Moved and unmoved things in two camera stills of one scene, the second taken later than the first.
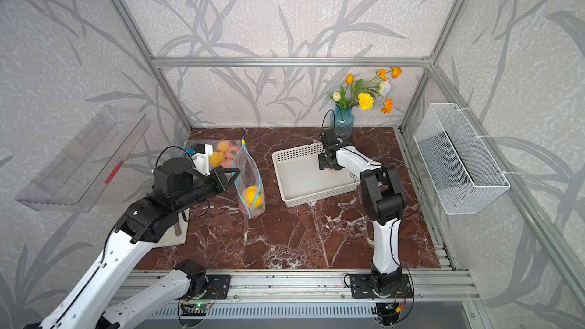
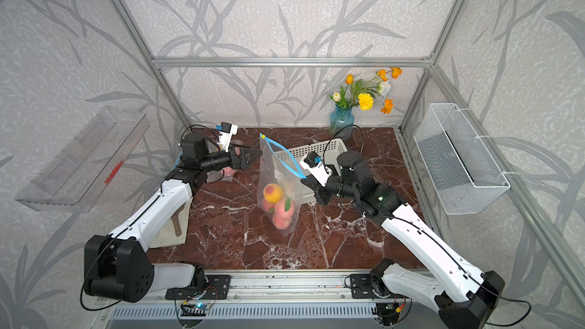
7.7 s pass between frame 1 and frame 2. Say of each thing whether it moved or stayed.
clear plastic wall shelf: stayed
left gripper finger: moved
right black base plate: stayed
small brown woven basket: stayed
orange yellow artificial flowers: stayed
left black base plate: stayed
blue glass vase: stayed
